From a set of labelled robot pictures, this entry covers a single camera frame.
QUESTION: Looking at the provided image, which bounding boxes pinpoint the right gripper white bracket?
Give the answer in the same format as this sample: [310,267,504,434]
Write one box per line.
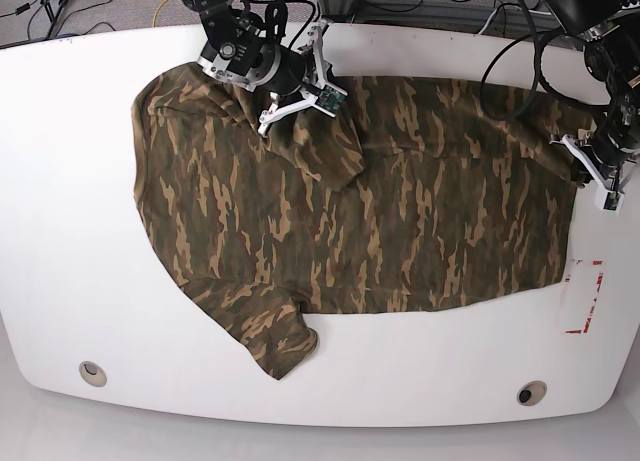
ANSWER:
[258,18,336,135]

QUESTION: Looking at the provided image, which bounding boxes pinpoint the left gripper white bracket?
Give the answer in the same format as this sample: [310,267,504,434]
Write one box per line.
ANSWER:
[550,132,630,209]

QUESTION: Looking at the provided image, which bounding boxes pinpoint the camouflage T-shirt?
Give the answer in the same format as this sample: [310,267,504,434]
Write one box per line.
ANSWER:
[132,63,591,379]

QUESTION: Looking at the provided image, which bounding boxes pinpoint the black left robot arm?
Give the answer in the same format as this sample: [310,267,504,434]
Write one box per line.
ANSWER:
[539,0,639,212]

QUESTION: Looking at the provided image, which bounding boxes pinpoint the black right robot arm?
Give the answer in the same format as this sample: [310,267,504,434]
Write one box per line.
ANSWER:
[182,0,346,136]

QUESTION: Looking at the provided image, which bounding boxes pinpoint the red tape rectangle marking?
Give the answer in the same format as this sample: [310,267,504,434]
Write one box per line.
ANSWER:
[558,259,605,335]

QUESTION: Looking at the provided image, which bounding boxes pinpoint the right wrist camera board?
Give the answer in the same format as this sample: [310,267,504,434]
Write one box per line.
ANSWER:
[314,84,347,117]

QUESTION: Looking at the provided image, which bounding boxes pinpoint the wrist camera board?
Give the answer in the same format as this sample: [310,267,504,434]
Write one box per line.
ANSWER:
[314,84,347,117]
[603,191,624,213]

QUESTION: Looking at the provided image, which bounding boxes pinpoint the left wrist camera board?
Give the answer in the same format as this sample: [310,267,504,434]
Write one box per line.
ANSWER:
[603,191,624,213]

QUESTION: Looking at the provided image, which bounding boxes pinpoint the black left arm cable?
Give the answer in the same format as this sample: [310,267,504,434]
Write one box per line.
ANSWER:
[479,0,606,124]

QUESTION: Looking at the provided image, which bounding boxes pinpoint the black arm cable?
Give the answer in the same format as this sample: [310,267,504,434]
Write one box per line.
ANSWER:
[479,0,606,124]
[234,0,321,67]

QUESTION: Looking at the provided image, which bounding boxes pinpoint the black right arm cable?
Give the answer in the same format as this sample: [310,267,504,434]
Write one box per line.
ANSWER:
[234,0,321,67]

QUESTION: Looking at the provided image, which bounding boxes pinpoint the aluminium frame cart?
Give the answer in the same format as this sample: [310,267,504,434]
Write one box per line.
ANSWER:
[314,0,566,37]

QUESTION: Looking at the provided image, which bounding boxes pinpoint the yellow cable on floor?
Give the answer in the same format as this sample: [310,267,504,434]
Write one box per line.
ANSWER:
[152,0,254,28]

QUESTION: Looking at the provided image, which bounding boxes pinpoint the white cable on floor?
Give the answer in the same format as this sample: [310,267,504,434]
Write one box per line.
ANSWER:
[475,5,506,36]

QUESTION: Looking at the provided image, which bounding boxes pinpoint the right table cable grommet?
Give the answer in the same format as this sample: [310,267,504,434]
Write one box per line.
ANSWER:
[516,380,547,407]

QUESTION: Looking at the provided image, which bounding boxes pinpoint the table cable grommet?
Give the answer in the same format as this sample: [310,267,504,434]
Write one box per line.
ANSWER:
[79,361,107,388]
[516,380,547,407]

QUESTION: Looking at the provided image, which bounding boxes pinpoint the left table cable grommet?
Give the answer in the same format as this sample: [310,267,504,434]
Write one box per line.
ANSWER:
[79,361,107,388]

